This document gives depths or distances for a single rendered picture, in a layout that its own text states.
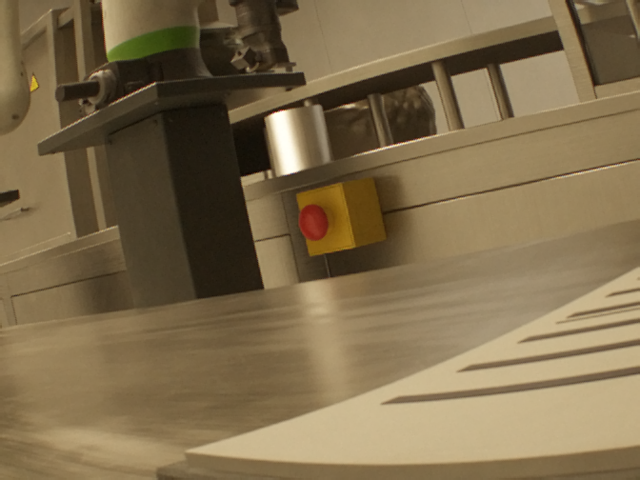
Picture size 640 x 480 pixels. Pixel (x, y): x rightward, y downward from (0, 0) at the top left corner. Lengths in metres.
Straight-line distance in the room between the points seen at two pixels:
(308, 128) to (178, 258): 0.32
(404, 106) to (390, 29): 4.52
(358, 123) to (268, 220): 0.58
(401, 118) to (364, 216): 0.70
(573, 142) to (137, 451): 0.93
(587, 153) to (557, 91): 4.65
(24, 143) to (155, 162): 1.12
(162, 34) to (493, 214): 0.45
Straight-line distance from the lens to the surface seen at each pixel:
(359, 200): 1.20
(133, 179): 1.23
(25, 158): 2.29
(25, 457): 0.17
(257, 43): 1.79
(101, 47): 2.18
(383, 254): 1.23
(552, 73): 5.71
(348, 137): 1.92
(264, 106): 1.72
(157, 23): 1.23
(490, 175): 1.13
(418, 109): 1.90
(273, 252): 1.35
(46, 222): 2.22
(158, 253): 1.22
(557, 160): 1.07
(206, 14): 2.05
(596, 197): 1.05
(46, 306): 1.90
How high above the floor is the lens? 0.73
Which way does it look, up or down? 1 degrees down
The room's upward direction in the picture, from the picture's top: 12 degrees counter-clockwise
